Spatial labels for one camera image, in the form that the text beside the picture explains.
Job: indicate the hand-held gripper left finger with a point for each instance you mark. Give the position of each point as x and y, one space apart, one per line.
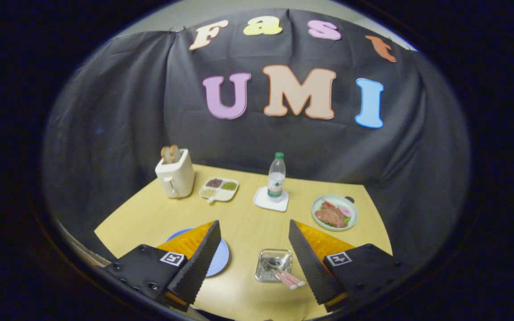
199 267

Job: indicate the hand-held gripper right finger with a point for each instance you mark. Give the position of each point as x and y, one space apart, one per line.
310 267

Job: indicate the blue round plate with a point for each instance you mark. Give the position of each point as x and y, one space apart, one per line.
219 261

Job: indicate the clear plastic cutlery tray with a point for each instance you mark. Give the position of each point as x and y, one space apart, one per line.
263 272

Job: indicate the brown cooked meat slices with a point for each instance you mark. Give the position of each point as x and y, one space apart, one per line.
329 216

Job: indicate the pale green round plate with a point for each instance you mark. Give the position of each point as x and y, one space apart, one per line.
350 220

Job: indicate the pink ham slice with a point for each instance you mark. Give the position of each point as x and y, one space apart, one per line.
345 211

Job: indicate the white divided condiment dish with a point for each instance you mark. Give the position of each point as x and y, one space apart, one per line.
225 195

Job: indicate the white square coaster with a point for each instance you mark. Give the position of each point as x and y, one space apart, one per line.
263 203

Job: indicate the white toaster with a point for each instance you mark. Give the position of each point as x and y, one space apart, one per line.
176 178

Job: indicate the clear plastic water bottle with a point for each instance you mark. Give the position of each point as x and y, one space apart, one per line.
276 178

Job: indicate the toasted bread slice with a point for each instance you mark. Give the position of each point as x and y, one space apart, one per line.
165 155
175 153

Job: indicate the black backdrop cloth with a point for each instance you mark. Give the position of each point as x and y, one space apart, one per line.
127 111

